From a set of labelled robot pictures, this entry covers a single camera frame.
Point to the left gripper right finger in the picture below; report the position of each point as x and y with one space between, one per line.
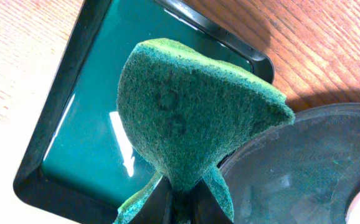
205 208

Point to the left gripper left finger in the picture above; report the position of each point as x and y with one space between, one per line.
157 209

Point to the green scrubbing sponge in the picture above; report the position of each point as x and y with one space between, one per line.
184 112

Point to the rectangular black tray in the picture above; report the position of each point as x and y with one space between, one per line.
74 166

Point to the round black tray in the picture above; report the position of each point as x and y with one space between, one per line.
306 172

